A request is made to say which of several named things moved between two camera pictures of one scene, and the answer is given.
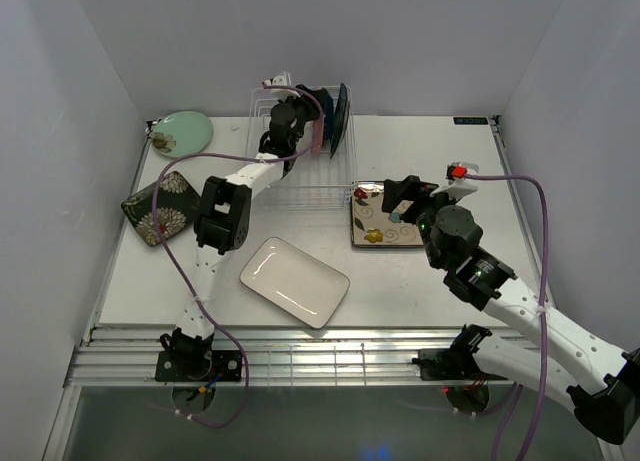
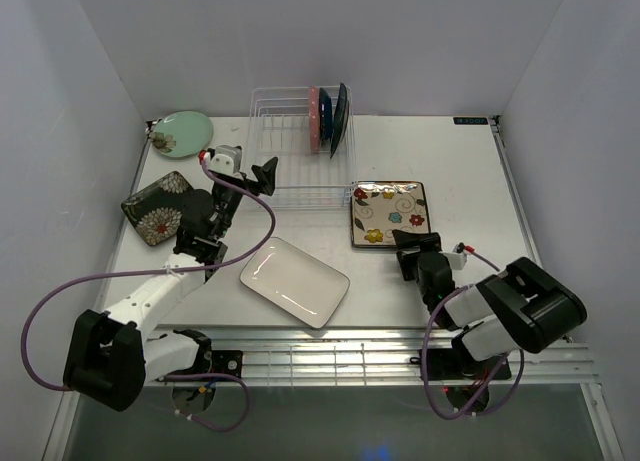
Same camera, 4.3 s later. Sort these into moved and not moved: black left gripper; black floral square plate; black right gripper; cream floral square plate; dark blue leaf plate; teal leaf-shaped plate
Moved: black right gripper; black left gripper
Not moved: cream floral square plate; teal leaf-shaped plate; black floral square plate; dark blue leaf plate
